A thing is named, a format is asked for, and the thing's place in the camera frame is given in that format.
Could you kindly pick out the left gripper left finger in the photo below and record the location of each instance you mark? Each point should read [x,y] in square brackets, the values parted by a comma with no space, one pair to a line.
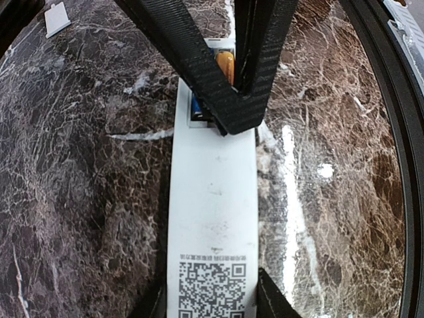
[152,304]

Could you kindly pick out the white slotted cable duct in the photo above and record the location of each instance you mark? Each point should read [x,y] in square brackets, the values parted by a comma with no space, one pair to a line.
[410,15]

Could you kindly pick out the orange battery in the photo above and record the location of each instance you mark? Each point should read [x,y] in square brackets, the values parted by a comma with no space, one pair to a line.
[226,62]

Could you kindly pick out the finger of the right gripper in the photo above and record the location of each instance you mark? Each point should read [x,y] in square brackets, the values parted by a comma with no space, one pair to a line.
[261,29]
[170,28]

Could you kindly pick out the white battery cover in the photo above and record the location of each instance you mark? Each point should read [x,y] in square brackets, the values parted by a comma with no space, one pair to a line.
[56,19]

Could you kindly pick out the blue battery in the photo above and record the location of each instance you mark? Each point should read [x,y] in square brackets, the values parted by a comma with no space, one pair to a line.
[199,112]

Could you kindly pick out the black front rail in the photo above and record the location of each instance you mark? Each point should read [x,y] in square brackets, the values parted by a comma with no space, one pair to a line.
[402,94]

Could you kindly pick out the white remote control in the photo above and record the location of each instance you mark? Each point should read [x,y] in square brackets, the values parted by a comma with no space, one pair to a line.
[212,250]

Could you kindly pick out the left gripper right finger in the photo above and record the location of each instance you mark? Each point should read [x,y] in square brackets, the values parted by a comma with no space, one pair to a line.
[271,303]

